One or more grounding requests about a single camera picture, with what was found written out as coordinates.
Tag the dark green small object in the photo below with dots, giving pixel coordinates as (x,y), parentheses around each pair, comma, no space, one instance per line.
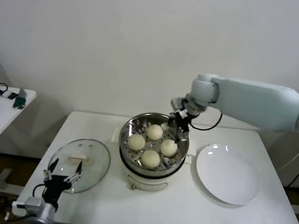
(20,102)

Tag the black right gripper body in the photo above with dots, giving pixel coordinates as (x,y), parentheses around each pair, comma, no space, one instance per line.
(184,121)

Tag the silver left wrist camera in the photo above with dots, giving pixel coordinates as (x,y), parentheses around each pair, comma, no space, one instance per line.
(33,204)

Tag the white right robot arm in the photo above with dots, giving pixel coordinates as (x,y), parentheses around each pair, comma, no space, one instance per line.
(261,103)

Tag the white steamed baozi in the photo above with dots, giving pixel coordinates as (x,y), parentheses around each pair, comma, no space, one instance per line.
(154,132)
(150,159)
(168,148)
(136,143)

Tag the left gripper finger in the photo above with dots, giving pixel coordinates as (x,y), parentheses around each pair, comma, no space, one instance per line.
(76,174)
(50,172)

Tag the round glass pot lid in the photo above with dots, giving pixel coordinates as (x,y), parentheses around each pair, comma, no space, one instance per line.
(94,170)

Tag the small black device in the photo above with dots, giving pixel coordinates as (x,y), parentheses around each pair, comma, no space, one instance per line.
(13,96)

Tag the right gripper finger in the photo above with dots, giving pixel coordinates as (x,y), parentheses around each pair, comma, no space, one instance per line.
(181,134)
(172,119)

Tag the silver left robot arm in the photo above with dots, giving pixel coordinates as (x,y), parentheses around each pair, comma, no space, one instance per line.
(44,216)

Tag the stainless steel steamer basket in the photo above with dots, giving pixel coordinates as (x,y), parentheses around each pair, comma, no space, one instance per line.
(129,127)

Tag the small white adapter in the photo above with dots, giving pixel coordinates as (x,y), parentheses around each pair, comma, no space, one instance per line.
(5,94)

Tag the white round plate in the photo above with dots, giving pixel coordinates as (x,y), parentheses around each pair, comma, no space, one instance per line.
(228,175)

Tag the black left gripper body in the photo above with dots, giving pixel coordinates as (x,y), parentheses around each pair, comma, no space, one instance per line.
(53,186)

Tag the grey flat object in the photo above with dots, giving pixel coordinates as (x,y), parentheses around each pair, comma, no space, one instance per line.
(22,93)

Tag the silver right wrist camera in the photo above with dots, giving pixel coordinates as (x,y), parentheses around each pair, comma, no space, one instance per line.
(177,102)

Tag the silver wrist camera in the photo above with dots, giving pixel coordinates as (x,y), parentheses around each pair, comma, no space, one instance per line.
(177,102)
(33,204)

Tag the white electric cooker pot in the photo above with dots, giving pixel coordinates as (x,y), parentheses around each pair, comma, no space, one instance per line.
(146,183)

